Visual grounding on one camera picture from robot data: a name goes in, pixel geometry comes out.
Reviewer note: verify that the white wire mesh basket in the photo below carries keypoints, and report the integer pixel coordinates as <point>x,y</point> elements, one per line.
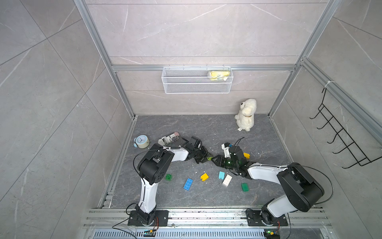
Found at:
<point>194,80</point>

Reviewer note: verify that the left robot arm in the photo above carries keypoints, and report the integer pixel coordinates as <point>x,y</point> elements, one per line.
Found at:
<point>153,168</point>

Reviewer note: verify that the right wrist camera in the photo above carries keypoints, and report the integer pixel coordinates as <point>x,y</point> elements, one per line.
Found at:
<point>226,146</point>

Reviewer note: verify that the cyan lego brick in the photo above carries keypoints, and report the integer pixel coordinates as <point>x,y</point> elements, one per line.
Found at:
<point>221,175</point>

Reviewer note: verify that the white plush toy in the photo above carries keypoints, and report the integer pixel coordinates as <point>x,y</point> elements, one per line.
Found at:
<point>245,117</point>

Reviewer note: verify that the blue long lego brick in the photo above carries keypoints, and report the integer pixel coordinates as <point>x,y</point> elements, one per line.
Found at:
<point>188,184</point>

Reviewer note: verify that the tape roll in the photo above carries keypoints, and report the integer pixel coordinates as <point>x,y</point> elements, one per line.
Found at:
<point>142,141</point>

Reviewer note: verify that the black wire hook rack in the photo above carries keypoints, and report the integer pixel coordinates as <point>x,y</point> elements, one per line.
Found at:
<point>358,157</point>

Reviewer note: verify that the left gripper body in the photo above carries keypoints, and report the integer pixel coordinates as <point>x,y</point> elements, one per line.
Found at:
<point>196,153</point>

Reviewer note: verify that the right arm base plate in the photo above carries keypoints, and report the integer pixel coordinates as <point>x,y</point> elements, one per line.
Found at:
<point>256,217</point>

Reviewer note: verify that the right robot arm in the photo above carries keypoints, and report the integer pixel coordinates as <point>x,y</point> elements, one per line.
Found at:
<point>301,190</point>

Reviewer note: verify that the green flat lego brick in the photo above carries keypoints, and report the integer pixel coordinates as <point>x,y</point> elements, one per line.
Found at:
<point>245,187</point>

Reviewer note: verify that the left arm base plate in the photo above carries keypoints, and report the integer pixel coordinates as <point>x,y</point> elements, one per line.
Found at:
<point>155,218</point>

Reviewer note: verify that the white long lego brick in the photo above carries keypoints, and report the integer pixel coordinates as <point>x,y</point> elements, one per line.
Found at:
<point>227,180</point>

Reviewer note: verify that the dark green lego brick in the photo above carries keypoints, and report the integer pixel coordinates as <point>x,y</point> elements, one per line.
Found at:
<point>168,177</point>

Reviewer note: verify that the yellow stepped lego brick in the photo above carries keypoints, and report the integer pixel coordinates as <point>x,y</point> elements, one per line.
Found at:
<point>204,177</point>

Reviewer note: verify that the small toy car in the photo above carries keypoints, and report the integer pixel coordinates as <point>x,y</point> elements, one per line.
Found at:
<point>166,140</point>

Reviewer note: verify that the yellow sponge in basket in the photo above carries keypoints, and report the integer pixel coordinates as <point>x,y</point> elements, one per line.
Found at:
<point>219,75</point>

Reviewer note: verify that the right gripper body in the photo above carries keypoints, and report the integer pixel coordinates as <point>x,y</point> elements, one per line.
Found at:
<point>228,164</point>

